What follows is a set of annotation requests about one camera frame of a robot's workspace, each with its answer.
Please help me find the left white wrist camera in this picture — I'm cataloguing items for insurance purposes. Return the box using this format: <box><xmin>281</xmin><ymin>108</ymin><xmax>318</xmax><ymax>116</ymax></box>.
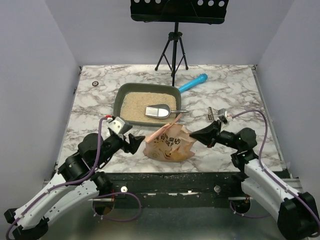
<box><xmin>106</xmin><ymin>116</ymin><xmax>133</xmax><ymax>136</ymax></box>

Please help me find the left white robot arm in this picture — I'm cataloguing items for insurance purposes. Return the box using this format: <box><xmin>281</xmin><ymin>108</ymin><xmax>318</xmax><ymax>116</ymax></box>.
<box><xmin>4</xmin><ymin>133</ymin><xmax>145</xmax><ymax>240</ymax></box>

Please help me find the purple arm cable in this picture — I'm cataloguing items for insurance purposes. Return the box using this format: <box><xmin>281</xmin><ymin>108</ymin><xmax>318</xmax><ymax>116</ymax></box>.
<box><xmin>229</xmin><ymin>109</ymin><xmax>320</xmax><ymax>226</ymax></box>
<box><xmin>4</xmin><ymin>116</ymin><xmax>112</xmax><ymax>240</ymax></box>

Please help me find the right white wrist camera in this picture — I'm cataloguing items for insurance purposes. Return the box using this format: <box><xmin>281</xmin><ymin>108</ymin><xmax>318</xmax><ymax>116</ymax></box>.
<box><xmin>217</xmin><ymin>108</ymin><xmax>233</xmax><ymax>125</ymax></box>

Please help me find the brown poker chip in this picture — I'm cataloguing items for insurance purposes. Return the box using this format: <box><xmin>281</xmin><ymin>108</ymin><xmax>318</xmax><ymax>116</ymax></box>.
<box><xmin>92</xmin><ymin>81</ymin><xmax>99</xmax><ymax>87</ymax></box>

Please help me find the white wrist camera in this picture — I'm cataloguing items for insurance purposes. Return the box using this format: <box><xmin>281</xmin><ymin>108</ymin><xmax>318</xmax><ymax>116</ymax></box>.
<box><xmin>106</xmin><ymin>116</ymin><xmax>133</xmax><ymax>136</ymax></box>
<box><xmin>217</xmin><ymin>108</ymin><xmax>233</xmax><ymax>125</ymax></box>

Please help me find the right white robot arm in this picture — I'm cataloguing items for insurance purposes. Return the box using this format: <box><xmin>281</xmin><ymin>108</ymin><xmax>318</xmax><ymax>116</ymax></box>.
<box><xmin>190</xmin><ymin>120</ymin><xmax>320</xmax><ymax>240</ymax></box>

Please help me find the silver metal scoop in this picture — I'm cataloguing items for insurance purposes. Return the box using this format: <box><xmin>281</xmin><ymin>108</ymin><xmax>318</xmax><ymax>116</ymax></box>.
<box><xmin>145</xmin><ymin>104</ymin><xmax>189</xmax><ymax>119</ymax></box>

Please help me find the beige litter in box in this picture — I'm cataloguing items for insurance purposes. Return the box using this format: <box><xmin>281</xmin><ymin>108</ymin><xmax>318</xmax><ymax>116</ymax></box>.
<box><xmin>120</xmin><ymin>92</ymin><xmax>176</xmax><ymax>124</ymax></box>

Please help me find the pink cat litter bag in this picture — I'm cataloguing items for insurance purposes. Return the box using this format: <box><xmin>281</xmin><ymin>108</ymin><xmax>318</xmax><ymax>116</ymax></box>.
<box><xmin>143</xmin><ymin>114</ymin><xmax>196</xmax><ymax>163</ymax></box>

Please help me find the black music stand tripod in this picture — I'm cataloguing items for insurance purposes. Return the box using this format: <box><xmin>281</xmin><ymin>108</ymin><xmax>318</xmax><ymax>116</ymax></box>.
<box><xmin>130</xmin><ymin>0</ymin><xmax>229</xmax><ymax>86</ymax></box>

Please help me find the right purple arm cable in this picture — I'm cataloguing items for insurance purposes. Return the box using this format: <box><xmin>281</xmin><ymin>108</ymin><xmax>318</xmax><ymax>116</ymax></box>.
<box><xmin>229</xmin><ymin>109</ymin><xmax>320</xmax><ymax>226</ymax></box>

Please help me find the blue cylindrical flashlight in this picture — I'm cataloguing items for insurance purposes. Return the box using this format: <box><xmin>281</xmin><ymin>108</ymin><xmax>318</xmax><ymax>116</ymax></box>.
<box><xmin>178</xmin><ymin>73</ymin><xmax>208</xmax><ymax>93</ymax></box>

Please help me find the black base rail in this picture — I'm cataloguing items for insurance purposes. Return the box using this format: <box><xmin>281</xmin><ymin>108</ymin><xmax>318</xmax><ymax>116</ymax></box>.
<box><xmin>104</xmin><ymin>172</ymin><xmax>252</xmax><ymax>213</ymax></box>

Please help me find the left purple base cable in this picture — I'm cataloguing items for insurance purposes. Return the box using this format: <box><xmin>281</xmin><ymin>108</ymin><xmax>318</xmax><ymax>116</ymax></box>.
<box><xmin>92</xmin><ymin>191</ymin><xmax>143</xmax><ymax>222</ymax></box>

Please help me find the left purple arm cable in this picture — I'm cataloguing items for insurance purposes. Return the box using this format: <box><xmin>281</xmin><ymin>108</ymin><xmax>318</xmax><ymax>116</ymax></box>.
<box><xmin>4</xmin><ymin>116</ymin><xmax>112</xmax><ymax>240</ymax></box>

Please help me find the grey bag clip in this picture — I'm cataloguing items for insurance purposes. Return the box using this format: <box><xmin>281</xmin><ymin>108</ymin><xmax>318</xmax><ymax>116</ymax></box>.
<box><xmin>207</xmin><ymin>106</ymin><xmax>215</xmax><ymax>122</ymax></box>

